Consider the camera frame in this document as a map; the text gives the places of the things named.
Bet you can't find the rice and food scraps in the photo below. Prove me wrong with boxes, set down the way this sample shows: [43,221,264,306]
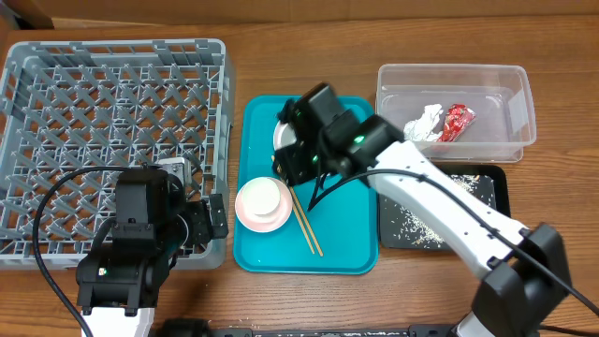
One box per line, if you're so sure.
[379,174,496,251]

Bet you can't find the white paper cup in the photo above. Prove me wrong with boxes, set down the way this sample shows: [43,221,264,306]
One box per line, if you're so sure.
[243,177,281,216]

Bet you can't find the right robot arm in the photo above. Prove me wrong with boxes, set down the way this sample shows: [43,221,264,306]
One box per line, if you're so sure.
[273,82,574,337]

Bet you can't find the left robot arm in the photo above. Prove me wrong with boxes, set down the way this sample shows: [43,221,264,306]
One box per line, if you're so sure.
[76,167,228,336]

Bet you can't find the large white plate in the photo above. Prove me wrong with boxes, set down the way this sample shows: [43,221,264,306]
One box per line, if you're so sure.
[273,122,297,151]

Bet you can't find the wooden chopstick left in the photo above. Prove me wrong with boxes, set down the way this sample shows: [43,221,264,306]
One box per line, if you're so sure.
[270,155,316,256]

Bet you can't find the wooden chopstick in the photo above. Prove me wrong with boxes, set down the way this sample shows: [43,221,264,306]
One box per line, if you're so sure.
[270,155,316,256]
[299,203,324,257]

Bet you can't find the teal plastic tray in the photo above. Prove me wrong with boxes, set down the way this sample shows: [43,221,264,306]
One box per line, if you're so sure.
[233,95,379,275]

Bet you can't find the wooden chopstick right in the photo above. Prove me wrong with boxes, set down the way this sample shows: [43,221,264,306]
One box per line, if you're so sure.
[299,203,324,257]

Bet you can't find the black tray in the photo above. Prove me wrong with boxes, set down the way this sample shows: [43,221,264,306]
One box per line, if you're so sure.
[378,163,511,251]

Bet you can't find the crumpled white tissue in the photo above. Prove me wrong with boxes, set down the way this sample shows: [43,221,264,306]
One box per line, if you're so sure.
[403,104,443,142]

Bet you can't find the clear plastic bin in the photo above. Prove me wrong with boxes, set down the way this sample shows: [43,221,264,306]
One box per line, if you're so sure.
[375,64,536,163]

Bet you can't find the red snack wrapper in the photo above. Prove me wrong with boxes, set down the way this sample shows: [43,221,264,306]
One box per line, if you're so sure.
[438,104,476,142]

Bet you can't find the grey plastic dish rack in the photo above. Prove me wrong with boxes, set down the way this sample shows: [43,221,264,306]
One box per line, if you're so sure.
[1,38,235,270]

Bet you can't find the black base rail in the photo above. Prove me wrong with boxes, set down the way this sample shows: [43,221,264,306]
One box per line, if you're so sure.
[153,317,464,337]

